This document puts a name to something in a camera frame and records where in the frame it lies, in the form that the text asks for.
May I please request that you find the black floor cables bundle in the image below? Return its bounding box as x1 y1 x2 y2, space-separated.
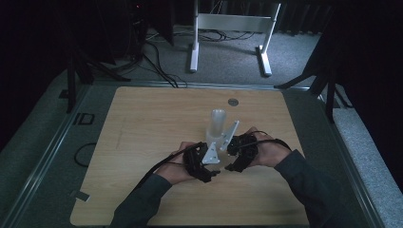
139 39 188 89

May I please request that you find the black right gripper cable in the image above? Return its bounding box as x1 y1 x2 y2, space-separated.
232 130 293 152

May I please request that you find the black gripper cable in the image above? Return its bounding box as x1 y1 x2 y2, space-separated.
232 130 293 152
135 142 205 191

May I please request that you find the person's right hand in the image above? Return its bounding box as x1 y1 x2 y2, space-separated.
245 126 293 169

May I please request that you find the grey tape strip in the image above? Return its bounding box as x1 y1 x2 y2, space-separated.
75 190 91 202

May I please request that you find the frosted translucent plastic cup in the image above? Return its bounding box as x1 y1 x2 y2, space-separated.
205 108 230 150

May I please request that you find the white metal desk frame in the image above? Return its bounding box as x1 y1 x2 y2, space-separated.
188 0 282 78

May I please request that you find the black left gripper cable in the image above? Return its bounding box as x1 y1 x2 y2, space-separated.
135 142 205 191

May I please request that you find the black cable loop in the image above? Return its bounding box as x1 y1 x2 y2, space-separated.
73 142 98 169

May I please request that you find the black tripod stand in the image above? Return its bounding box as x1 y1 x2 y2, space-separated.
64 44 131 114
273 60 337 124

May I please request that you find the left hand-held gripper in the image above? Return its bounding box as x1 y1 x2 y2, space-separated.
183 141 221 184

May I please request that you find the person's left hand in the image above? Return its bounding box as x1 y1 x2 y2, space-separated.
155 141 203 185

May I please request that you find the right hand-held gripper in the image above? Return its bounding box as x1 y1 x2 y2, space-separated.
219 120 259 174

